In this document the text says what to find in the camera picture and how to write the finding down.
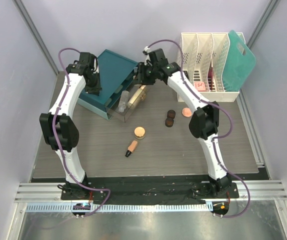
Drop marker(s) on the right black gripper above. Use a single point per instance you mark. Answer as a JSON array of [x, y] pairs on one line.
[[142, 79]]

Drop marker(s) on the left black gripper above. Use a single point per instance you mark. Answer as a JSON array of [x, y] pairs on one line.
[[95, 90]]

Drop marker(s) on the teal drawer organizer box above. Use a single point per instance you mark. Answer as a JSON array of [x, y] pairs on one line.
[[116, 75]]

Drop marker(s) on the large beige foundation bottle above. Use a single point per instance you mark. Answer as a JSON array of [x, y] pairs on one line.
[[137, 97]]

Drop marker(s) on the dark brown jar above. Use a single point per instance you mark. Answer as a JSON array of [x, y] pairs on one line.
[[169, 122], [171, 114]]

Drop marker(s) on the dark brown jar front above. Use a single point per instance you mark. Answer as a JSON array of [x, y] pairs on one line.
[[169, 122]]

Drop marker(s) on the peach tube black cap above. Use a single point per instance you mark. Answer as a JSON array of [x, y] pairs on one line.
[[131, 148]]

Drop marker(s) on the small foundation dropper bottle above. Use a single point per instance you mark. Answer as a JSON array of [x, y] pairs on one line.
[[135, 72]]

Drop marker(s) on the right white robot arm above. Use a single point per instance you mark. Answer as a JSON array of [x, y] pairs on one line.
[[204, 122]]

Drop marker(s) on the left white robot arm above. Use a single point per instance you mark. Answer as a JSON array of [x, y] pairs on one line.
[[58, 128]]

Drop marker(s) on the pink sticky note pad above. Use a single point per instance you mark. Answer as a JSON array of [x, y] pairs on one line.
[[200, 86]]

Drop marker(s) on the white file organizer rack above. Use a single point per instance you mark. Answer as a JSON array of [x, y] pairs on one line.
[[198, 50]]

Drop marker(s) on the pink powder puff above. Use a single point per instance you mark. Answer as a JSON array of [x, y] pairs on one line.
[[186, 112]]

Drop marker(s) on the dark red book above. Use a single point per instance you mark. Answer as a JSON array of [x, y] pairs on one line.
[[210, 77]]

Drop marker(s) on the teal cutting board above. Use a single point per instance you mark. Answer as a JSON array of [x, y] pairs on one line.
[[239, 63]]

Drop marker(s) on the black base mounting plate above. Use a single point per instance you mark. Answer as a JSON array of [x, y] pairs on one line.
[[148, 190]]

